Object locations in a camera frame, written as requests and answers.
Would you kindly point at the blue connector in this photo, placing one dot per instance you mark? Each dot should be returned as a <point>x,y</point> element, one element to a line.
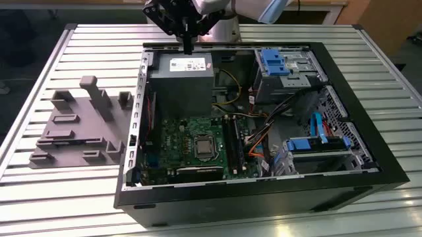
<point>135,176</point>

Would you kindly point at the black open PC case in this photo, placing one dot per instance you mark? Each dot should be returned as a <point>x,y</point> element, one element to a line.
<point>230,207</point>

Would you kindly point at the hard disk in blue carrier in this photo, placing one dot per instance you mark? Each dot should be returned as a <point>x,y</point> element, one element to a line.
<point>299,144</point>

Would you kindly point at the silver drive cage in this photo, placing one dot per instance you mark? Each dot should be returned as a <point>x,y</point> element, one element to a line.
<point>297,81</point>

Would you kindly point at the installed RAM stick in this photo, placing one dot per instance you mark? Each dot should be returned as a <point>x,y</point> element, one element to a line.
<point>239,143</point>

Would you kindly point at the black RAM slot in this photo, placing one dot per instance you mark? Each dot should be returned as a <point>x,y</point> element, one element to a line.
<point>228,143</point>

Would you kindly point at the white framed wooden desk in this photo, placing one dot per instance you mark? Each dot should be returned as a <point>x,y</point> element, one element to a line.
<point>330,9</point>

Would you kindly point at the grey parts rack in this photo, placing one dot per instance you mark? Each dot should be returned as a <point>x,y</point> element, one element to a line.
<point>81,116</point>

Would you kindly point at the grey power supply unit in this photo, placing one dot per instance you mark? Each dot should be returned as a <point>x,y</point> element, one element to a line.
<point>184,93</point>

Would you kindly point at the black graphics card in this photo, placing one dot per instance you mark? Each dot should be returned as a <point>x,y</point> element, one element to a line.
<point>198,172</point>

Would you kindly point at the green motherboard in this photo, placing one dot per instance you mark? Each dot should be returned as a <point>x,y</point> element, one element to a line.
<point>174,128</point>

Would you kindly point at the silver CPU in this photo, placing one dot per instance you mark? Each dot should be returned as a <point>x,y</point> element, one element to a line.
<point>204,147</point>

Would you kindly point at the CPU socket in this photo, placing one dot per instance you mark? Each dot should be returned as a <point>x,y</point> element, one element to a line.
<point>204,137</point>

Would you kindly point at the wooden cabinet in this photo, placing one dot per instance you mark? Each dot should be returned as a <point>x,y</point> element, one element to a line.
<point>389,24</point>

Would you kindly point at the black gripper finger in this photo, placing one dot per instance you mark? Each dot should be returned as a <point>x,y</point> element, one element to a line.
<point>162,22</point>
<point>204,26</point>

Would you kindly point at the blue plastic drive latch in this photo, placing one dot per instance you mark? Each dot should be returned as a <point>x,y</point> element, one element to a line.
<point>271,61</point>

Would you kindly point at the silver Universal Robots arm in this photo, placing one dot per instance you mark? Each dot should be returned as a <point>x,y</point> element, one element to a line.
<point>224,27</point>

